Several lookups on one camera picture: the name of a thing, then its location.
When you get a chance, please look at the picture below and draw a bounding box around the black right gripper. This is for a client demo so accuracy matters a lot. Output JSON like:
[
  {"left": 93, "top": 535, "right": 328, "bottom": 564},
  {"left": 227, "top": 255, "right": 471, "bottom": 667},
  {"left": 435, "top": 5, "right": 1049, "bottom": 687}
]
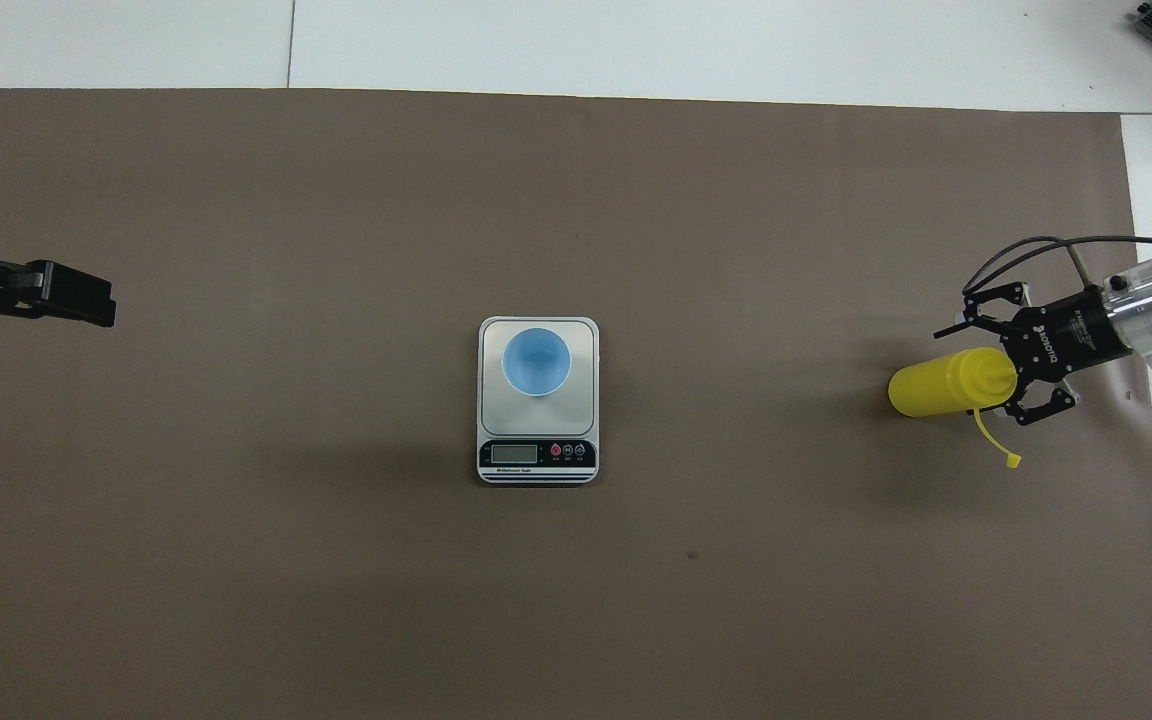
[{"left": 933, "top": 283, "right": 1134, "bottom": 429}]

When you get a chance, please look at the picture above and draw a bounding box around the brown paper table mat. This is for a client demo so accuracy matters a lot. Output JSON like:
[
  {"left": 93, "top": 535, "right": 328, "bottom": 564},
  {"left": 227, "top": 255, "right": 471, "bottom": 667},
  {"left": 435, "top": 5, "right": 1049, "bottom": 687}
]
[{"left": 0, "top": 88, "right": 1152, "bottom": 720}]

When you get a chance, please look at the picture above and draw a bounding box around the yellow squeeze bottle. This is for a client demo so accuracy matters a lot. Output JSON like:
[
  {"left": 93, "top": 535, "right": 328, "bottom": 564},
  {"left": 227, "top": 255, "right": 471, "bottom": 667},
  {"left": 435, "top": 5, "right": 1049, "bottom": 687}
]
[{"left": 887, "top": 346, "right": 1024, "bottom": 471}]

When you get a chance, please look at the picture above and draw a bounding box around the light blue plastic cup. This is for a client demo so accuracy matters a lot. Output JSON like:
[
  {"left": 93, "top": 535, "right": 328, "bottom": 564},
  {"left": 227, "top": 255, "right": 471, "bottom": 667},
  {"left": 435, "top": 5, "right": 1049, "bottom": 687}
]
[{"left": 502, "top": 327, "right": 573, "bottom": 398}]

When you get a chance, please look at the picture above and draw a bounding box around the silver digital kitchen scale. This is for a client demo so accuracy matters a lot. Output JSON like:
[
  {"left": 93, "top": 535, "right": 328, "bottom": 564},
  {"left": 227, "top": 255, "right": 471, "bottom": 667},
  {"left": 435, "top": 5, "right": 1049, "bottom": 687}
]
[{"left": 477, "top": 317, "right": 600, "bottom": 487}]

